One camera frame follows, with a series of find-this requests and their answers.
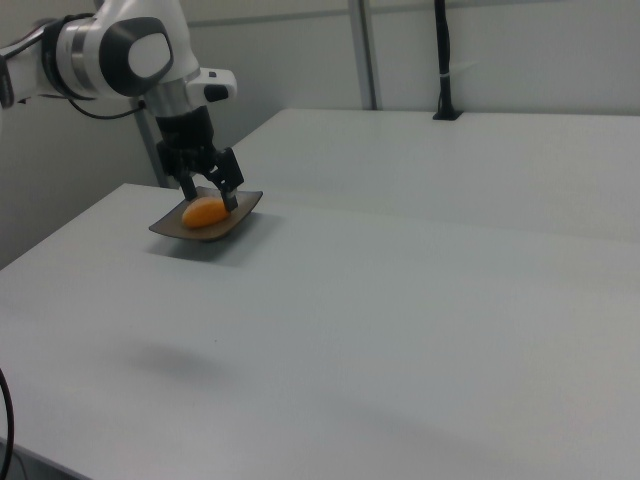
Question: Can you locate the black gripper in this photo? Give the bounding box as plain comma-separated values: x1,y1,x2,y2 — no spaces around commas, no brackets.
154,106,247,212

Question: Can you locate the orange sugared bread bun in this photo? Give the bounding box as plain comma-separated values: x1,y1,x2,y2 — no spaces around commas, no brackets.
180,195,233,231

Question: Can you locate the square brown ceramic plate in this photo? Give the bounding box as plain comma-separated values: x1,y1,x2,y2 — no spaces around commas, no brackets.
146,185,265,245

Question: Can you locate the black pole with white band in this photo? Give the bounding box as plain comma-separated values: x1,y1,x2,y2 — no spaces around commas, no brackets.
431,0,464,122

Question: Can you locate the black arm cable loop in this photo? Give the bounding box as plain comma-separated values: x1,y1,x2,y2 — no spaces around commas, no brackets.
64,94,149,122

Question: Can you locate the grey aluminium partition post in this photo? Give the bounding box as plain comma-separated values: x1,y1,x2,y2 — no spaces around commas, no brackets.
348,0,379,112

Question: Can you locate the thick black floor cable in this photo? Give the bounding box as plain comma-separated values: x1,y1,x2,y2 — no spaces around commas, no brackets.
0,368,17,480

